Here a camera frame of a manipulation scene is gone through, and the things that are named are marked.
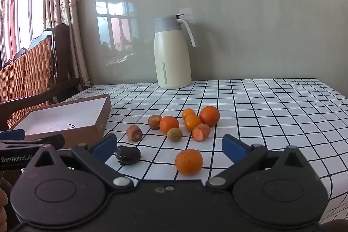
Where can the mandarin orange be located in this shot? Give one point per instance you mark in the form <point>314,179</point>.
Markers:
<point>189,162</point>

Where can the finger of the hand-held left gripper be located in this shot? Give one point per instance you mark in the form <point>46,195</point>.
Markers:
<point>12,135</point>
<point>57,141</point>

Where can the black checked white tablecloth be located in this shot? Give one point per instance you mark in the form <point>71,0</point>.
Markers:
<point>272,112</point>

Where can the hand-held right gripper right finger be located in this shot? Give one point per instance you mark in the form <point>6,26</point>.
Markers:
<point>233,147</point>

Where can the dark shrivelled fruit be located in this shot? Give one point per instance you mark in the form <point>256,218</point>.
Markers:
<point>127,155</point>

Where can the small orange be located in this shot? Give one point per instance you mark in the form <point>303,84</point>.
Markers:
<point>188,113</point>

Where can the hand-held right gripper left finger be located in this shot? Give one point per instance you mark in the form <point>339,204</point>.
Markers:
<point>104,147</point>

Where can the wooden sofa orange cushions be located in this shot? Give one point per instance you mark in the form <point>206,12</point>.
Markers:
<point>30,71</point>

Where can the red framed window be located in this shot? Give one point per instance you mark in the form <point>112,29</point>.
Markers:
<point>30,3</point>

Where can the beige patterned curtain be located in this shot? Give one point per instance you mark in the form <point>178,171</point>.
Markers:
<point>74,17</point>

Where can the small greenish brown fruit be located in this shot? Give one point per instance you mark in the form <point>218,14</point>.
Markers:
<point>174,134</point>

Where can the large orange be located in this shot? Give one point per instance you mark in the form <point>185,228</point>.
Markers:
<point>209,116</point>

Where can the brown cardboard box tray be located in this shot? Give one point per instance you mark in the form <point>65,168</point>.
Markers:
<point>68,115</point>

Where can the cream thermos jug grey lid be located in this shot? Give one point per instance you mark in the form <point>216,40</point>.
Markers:
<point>171,58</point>

